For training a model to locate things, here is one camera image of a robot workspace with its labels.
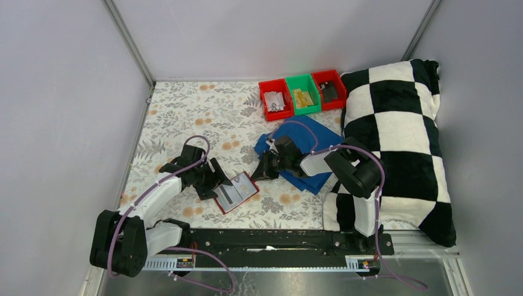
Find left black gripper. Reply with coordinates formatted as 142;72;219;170
192;157;232;199

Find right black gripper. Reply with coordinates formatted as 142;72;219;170
250;150;290;181

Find red leather card holder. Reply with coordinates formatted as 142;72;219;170
214;171;260;215

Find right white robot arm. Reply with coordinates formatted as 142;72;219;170
251;136;385;254

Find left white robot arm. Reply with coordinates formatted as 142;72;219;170
89;144;231;278

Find white gold VIP card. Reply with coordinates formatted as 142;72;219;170
237;175;257;199

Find silver cards in bin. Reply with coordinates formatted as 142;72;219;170
264;91;286;112

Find gold cards in bin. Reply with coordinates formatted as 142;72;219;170
293;89;314;109

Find black cards in bin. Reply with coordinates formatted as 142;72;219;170
319;81;339;104

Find blue folded cloth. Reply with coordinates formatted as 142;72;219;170
254;115;343;195

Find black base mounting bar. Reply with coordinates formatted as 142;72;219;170
144;228;395;273

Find floral patterned table mat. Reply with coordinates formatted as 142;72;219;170
120;81;335;229

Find left red plastic bin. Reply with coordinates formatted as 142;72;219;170
258;78;294;121

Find red plastic bin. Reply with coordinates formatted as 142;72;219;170
311;69;347;111
258;78;294;121

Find green plastic bin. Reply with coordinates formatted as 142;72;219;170
285;74;321;115

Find right red plastic bin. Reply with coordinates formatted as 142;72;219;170
311;69;347;111

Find black white checkered pillow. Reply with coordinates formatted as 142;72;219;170
340;59;456;247

